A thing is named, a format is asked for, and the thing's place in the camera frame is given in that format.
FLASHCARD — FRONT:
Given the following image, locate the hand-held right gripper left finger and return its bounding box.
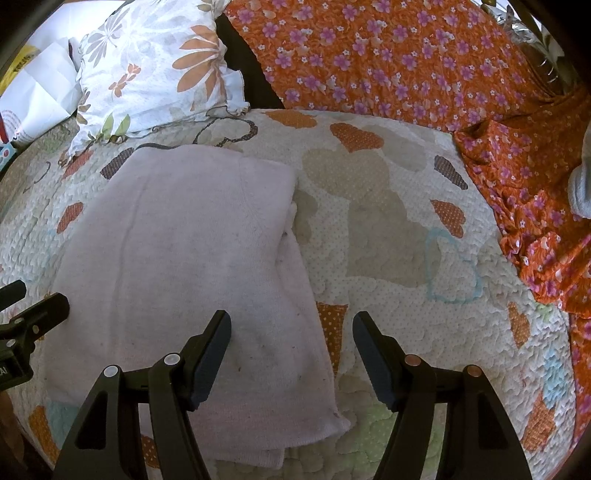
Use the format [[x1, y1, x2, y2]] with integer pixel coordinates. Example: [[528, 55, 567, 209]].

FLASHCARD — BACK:
[[53, 310, 232, 480]]

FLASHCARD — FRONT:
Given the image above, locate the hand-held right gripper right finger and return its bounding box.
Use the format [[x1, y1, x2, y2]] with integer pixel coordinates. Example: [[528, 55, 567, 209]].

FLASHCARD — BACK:
[[352, 311, 529, 480]]

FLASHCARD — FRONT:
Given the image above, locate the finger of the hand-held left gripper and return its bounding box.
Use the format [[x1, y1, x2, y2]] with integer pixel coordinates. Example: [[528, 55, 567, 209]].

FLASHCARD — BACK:
[[0, 293, 70, 344], [0, 281, 27, 312]]

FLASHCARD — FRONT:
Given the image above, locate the pale pink garment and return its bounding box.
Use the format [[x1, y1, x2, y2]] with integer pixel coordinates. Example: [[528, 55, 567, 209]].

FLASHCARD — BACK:
[[44, 144, 352, 470]]

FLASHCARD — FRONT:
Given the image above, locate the heart-patterned quilt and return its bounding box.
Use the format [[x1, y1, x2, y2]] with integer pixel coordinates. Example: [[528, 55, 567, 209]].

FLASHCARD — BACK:
[[0, 108, 578, 480]]

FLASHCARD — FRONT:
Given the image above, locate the white red-printed plastic bag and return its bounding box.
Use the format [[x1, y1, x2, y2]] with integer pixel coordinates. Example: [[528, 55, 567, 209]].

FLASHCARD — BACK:
[[0, 39, 81, 144]]

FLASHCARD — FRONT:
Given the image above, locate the yellow plastic bag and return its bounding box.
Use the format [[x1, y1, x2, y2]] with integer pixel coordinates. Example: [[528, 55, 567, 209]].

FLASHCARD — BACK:
[[0, 44, 40, 90]]

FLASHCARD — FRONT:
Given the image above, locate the floral pillow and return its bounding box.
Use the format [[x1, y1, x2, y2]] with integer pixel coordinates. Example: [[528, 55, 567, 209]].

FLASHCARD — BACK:
[[69, 0, 252, 158]]

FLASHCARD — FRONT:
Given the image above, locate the grey white cloth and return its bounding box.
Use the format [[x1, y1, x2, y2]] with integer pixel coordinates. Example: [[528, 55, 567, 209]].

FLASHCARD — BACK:
[[569, 161, 591, 217]]

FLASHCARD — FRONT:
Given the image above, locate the orange floral blanket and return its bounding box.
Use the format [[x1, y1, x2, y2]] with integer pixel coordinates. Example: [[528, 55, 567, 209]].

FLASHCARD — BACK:
[[224, 0, 591, 444]]

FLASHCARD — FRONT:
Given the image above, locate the silvery leafy ornament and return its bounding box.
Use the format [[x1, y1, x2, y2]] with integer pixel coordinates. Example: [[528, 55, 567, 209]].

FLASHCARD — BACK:
[[480, 0, 578, 93]]

